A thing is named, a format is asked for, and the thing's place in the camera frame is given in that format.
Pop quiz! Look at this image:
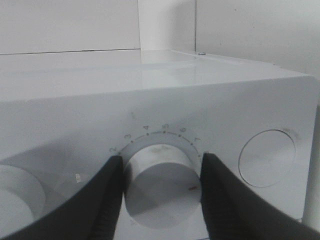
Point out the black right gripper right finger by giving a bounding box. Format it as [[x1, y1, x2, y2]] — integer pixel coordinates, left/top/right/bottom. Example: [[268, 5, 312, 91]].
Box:
[[200, 153, 320, 240]]

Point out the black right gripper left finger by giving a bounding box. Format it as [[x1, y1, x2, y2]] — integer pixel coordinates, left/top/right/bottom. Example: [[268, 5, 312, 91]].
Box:
[[20, 156, 123, 240]]

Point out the round white door button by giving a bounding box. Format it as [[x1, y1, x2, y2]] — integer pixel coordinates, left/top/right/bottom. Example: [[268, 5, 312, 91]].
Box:
[[238, 129, 296, 188]]

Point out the white timer knob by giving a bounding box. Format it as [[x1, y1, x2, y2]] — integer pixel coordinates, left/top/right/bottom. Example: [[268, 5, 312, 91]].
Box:
[[124, 144, 202, 229]]

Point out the upper white power knob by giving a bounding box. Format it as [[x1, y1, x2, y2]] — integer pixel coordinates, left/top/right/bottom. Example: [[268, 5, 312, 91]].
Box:
[[0, 165, 46, 229]]

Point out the white microwave oven body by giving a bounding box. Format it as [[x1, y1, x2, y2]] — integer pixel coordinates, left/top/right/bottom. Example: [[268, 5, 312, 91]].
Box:
[[0, 50, 320, 240]]

